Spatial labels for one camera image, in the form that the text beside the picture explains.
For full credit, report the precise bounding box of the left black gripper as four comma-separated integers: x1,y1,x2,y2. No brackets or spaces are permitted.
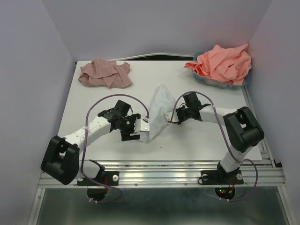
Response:
119,113,141,141

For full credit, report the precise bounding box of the white light blue cloth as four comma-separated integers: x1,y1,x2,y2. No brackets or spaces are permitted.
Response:
138,84,175,143

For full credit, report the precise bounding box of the dusty pink skirt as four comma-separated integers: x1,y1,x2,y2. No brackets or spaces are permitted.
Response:
78,59,133,89

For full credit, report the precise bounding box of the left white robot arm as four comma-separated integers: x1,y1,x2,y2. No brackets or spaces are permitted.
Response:
41,100,150,185

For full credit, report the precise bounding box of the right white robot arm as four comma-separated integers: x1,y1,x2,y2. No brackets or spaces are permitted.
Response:
168,91,265,183

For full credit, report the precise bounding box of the light blue patterned bin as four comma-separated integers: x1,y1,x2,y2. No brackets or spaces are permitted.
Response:
192,52,253,91

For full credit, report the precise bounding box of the coral orange skirt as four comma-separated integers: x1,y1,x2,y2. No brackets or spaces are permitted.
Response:
184,43,252,85

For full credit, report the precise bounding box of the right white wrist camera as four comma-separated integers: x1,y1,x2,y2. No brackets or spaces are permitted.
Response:
164,111,179,124

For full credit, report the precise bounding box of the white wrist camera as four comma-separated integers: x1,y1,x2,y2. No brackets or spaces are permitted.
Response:
134,119,150,133
164,111,179,124

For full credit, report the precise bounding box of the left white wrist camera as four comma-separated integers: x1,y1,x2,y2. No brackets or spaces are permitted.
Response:
134,119,150,133

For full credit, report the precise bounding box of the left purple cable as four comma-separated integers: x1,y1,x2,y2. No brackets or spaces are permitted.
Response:
81,94,150,204

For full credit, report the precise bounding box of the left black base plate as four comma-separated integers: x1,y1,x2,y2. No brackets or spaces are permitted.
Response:
77,159,120,203

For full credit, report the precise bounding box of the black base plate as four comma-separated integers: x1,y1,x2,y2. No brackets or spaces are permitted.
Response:
197,169,244,201
77,159,120,203

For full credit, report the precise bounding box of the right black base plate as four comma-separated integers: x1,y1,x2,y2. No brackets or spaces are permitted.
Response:
197,169,244,201

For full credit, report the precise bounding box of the aluminium rail frame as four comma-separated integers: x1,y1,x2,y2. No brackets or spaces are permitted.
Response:
27,86,291,225

